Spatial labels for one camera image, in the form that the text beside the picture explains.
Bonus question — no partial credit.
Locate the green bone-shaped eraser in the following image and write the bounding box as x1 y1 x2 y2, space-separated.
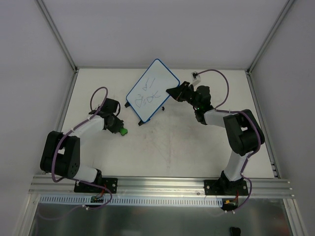
119 127 128 136

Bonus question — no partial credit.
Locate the blue-framed whiteboard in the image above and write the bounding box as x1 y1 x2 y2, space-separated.
126 59 180 123

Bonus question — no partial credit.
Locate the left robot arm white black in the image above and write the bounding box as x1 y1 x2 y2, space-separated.
40 98 127 192

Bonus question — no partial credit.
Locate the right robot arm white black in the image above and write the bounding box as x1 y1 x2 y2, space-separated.
166 82 264 195

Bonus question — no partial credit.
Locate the left circuit board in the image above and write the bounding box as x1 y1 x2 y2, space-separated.
90 195 104 204

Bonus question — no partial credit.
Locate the circuit board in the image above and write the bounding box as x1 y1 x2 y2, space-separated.
223 198 238 207
90 195 104 204

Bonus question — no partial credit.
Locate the right circuit board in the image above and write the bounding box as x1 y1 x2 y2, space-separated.
223 198 238 207

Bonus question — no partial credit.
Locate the small black object bottom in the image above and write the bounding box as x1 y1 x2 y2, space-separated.
230 227 241 236

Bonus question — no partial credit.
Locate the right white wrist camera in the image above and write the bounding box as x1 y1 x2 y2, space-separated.
191 71 201 86

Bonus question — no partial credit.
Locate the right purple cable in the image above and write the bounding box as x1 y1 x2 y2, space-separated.
196 69 262 213

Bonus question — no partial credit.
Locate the purple cable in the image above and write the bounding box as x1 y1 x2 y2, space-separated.
36 87 113 219
196 69 262 213

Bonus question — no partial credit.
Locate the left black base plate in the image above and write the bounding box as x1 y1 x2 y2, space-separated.
74 177 118 194

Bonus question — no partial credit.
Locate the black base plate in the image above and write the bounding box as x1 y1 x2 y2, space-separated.
203 179 249 196
74 177 118 194

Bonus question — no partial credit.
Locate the right aluminium frame post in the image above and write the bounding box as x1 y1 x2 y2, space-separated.
246 0 296 74

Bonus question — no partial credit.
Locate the aluminium frame post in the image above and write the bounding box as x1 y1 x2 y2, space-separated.
246 0 296 74
35 0 77 72

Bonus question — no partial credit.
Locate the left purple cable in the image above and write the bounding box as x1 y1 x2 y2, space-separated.
36 87 113 219

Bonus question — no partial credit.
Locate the white slotted cable duct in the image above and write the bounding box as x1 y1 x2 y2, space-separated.
39 195 223 208

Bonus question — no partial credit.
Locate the aluminium front rail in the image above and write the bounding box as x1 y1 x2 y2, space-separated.
28 175 295 199

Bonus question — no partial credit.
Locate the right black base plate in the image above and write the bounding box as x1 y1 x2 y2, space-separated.
203 179 249 196

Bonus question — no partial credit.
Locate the left aluminium frame post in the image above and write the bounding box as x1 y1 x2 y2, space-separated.
35 0 77 72

